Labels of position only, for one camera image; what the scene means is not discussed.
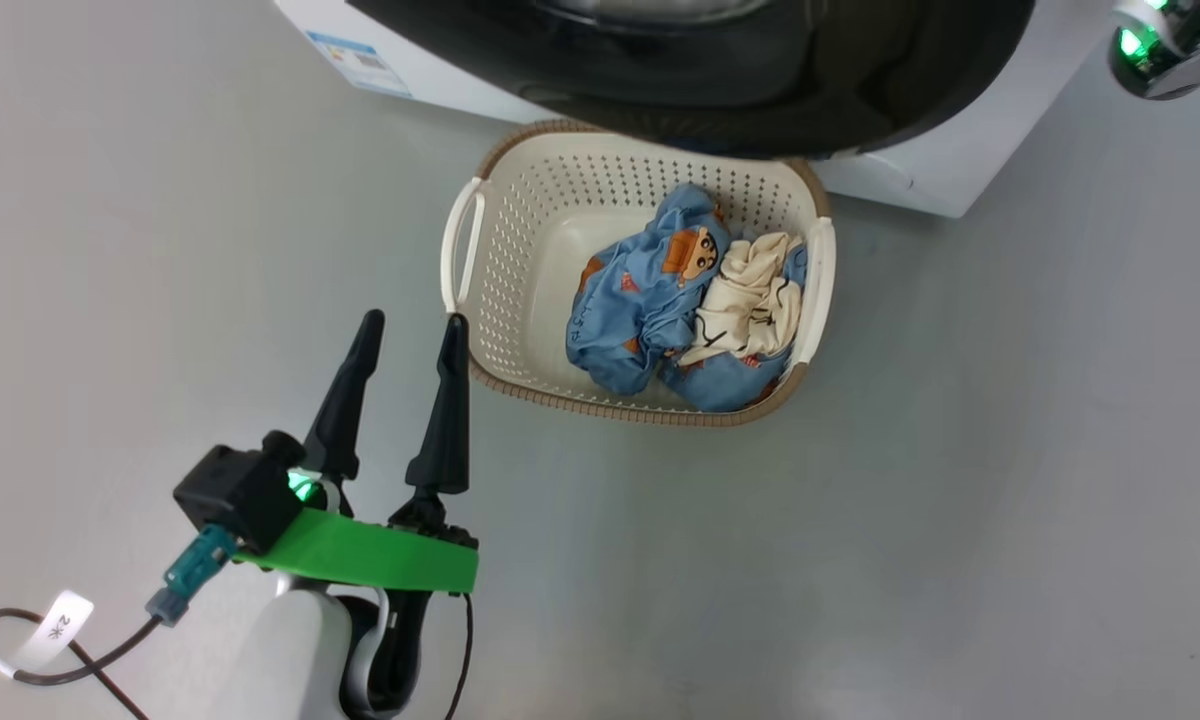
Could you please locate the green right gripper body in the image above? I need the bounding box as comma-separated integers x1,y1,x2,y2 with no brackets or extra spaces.
1108,0,1200,101

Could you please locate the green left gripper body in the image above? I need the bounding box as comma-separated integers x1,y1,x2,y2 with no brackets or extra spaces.
235,468,479,594

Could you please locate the blue energy label sticker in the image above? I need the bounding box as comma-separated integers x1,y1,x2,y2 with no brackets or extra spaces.
305,30,413,99

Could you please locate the black glass washing machine door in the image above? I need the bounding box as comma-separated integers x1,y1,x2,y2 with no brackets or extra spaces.
345,0,1036,161

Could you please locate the white washing machine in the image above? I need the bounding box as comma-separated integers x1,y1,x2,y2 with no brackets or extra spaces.
273,0,1121,219

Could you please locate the white cable label tag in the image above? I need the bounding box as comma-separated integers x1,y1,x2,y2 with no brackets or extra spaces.
0,590,95,679

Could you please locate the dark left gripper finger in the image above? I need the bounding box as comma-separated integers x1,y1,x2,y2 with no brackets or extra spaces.
303,309,386,481
405,313,472,496

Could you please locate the teal left cable connector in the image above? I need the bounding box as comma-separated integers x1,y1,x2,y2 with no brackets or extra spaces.
146,525,238,628

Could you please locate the cream garment with black lines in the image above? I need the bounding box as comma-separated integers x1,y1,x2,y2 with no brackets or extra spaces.
678,232,806,366

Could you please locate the blue cartoon print garment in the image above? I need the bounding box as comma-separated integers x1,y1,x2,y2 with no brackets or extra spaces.
657,240,809,413
565,183,731,396

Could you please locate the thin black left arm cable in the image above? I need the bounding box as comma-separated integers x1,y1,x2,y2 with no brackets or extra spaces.
445,593,474,720

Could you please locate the cream perforated laundry basket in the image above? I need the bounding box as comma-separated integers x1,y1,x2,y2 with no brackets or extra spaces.
440,120,838,429

